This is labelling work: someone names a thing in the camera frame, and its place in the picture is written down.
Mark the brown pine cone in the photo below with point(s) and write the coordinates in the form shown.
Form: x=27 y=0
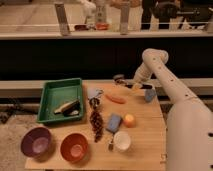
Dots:
x=96 y=121

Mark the purple bowl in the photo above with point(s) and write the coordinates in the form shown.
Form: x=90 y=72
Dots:
x=36 y=142

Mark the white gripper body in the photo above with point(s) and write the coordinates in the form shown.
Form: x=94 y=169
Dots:
x=141 y=75

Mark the black handled brush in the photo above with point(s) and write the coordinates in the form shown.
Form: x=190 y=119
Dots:
x=119 y=79

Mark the orange bowl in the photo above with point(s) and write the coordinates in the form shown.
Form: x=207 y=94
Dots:
x=74 y=147

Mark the blue cloth piece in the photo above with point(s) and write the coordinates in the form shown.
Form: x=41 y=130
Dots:
x=149 y=95

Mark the white plastic cup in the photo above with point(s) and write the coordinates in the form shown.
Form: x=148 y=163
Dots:
x=122 y=141

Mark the blue sponge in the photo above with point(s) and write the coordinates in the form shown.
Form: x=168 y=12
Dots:
x=113 y=123

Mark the orange carrot toy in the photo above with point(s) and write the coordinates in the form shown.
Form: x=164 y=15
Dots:
x=115 y=99

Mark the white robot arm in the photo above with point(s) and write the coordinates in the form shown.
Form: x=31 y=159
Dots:
x=189 y=135

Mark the green plastic tray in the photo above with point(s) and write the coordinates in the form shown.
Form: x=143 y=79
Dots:
x=57 y=93

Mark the eggplant toy in tray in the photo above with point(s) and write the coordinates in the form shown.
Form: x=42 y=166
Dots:
x=69 y=108

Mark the orange ball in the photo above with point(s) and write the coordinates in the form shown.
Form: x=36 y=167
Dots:
x=129 y=120

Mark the small metal clip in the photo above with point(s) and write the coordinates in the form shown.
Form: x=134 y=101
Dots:
x=111 y=145

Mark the translucent yellowish gripper fingers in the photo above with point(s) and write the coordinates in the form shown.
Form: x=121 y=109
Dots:
x=136 y=87

